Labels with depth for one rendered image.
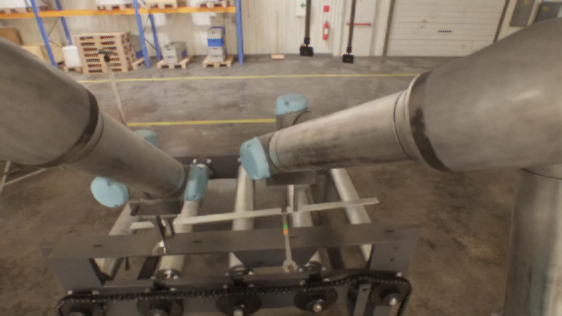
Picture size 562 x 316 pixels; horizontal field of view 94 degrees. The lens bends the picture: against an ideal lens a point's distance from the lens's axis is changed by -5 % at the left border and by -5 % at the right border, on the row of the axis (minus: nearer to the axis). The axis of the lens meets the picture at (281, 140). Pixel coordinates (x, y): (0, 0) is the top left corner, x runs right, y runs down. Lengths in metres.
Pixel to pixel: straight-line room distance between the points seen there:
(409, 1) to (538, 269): 10.53
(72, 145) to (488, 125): 0.35
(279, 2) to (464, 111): 9.55
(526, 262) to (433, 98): 0.26
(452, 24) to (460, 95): 11.49
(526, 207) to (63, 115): 0.48
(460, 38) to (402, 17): 2.39
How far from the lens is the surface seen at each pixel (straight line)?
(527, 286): 0.47
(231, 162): 1.92
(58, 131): 0.31
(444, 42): 11.71
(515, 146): 0.25
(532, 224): 0.42
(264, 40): 9.80
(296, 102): 0.62
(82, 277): 1.31
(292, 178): 0.72
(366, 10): 10.27
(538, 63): 0.25
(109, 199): 0.65
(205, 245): 1.00
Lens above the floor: 1.89
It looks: 28 degrees down
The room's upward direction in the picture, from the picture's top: straight up
